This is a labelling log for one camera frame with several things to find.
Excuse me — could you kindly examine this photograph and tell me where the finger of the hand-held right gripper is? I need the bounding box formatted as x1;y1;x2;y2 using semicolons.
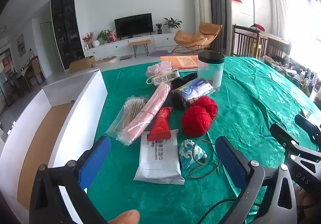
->
295;114;321;140
270;123;321;165

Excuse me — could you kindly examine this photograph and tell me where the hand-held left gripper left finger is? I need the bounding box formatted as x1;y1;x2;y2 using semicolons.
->
29;136;111;224

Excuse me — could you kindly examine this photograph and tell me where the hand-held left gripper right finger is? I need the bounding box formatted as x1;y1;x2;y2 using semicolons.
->
215;136;299;224

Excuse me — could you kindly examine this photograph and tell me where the blue patterned sachet with cord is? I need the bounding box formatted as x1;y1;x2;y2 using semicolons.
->
179;139;221;178

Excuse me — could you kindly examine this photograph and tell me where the white storage box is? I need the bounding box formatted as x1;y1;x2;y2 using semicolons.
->
0;69;108;211

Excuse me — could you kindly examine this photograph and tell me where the red yarn ball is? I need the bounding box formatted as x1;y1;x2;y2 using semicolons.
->
181;105;210;138
194;96;218;122

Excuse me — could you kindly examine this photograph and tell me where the bag of wooden sticks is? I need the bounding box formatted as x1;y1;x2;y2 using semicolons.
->
106;96;148;139

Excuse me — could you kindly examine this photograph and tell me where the white wet wipes packet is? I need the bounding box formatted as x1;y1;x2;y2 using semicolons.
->
133;129;185;185

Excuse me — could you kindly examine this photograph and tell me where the pink striped packet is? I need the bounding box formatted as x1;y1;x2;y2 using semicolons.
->
118;82;171;146

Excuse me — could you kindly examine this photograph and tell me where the red foil packet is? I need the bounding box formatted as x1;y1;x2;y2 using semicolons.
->
147;107;174;142

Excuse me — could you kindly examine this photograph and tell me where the black roll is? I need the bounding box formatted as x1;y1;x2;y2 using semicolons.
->
171;78;216;108

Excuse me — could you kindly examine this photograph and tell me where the cream paper carton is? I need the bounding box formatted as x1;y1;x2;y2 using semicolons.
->
152;69;180;86

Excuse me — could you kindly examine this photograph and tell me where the pink bath pouf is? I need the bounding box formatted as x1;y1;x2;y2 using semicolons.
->
146;61;172;85

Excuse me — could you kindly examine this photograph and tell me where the person's right hand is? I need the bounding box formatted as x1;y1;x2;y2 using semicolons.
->
297;188;321;214

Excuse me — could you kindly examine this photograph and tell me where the person's left hand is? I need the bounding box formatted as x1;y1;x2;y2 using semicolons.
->
108;210;140;224

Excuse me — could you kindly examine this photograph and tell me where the green patterned tablecloth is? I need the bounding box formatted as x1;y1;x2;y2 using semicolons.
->
86;56;321;224

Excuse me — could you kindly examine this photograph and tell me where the pile of assorted clutter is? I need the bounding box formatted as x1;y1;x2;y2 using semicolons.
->
263;55;321;104

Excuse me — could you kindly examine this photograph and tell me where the dark wooden chair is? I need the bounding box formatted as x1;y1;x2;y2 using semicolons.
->
232;25;267;58
266;37;291;58

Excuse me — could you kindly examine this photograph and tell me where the clear jar with black lid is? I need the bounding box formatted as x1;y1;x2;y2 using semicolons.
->
197;51;225;92

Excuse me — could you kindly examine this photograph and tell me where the cardboard box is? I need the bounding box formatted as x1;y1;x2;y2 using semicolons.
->
69;56;96;73

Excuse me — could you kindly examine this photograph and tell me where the round cat scratcher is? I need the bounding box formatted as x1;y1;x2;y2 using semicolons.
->
93;56;118;67

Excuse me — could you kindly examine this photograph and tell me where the dining chair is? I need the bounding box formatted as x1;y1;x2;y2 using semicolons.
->
25;56;46;86

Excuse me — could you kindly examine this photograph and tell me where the orange book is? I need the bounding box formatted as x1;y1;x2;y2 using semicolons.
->
160;55;201;72

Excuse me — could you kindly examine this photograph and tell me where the white television cabinet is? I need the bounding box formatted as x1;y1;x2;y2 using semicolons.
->
83;33;181;60

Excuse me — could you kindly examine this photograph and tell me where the white sheer curtain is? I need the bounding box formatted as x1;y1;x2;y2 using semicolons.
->
268;0;295;39

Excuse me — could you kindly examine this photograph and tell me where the white door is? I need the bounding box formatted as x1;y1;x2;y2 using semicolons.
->
40;21;62;76

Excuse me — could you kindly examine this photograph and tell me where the red flower arrangement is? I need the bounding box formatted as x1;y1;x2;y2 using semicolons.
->
82;31;94;49

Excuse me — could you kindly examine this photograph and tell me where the green bushy potted plant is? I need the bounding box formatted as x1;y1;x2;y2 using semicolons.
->
97;30;111;44

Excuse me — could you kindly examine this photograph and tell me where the purple rug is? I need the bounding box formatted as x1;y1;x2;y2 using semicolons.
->
150;50;172;57

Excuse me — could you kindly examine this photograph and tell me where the wooden bench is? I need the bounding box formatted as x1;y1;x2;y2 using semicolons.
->
128;39;152;58

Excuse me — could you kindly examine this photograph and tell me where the black display cabinet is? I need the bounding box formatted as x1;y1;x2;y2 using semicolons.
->
50;0;86;70

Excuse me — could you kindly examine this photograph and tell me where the black television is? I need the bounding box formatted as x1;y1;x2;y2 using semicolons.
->
114;13;153;38

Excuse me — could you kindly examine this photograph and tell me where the covered standing air conditioner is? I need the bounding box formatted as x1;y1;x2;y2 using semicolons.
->
193;0;212;51

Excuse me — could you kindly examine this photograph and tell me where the grey curtain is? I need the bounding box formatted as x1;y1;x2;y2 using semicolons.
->
200;0;234;55

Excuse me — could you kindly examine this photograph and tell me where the large leafy potted plant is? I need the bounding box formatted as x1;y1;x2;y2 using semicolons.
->
163;17;183;33

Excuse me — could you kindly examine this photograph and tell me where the black cable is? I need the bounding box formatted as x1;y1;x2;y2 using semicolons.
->
198;198;261;224

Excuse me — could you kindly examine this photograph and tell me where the framed wall painting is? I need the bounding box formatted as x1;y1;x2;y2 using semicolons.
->
16;34;27;57

